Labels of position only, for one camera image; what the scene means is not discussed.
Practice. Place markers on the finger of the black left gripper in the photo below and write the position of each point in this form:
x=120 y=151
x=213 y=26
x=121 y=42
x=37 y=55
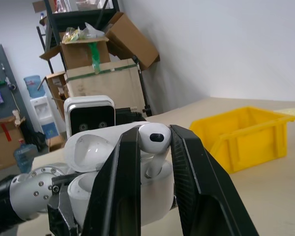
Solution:
x=62 y=214

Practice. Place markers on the clear yellowish plastic bag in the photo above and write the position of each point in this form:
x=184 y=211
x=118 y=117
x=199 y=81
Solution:
x=293 y=112

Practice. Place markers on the black stand pole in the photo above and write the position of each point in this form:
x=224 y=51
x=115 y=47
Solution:
x=142 y=88

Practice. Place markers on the tilted open cardboard box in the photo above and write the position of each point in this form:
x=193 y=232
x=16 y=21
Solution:
x=134 y=41

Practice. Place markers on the white earbud charging case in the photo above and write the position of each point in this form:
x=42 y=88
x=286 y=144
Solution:
x=152 y=191

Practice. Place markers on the blue water jug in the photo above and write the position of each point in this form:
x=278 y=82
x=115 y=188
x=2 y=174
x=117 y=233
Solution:
x=24 y=155
x=34 y=86

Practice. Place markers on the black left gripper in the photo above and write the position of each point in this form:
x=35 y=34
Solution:
x=127 y=114

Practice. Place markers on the yellow plastic bin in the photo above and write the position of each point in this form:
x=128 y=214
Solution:
x=245 y=137

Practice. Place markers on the white water dispenser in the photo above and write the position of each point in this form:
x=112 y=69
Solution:
x=45 y=115

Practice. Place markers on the open cardboard box with bags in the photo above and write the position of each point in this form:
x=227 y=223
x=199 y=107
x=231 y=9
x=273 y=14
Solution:
x=76 y=52

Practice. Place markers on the cardboard box with red tape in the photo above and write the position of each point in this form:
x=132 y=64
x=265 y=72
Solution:
x=3 y=145

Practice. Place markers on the white earbud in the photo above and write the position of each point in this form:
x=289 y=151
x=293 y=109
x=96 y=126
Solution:
x=153 y=137

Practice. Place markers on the clear plastic bags bundle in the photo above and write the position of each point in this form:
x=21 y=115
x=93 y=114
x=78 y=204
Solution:
x=84 y=32

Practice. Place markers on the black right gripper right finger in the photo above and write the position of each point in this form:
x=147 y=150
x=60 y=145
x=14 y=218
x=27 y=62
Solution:
x=199 y=177

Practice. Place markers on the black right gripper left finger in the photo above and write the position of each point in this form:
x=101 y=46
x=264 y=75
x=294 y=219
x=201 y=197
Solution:
x=118 y=186

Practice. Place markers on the grey pegboard panel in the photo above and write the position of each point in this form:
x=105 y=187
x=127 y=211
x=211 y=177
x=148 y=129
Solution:
x=5 y=73

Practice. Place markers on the small open cardboard box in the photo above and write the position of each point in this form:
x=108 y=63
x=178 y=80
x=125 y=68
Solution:
x=55 y=84

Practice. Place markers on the large green-taped cardboard box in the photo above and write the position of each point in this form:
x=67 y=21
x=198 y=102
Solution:
x=105 y=83

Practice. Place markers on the black metal shelf rack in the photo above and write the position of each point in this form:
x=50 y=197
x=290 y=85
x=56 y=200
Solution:
x=51 y=29

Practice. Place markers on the green plastic wrap strip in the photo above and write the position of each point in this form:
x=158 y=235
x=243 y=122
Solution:
x=96 y=57

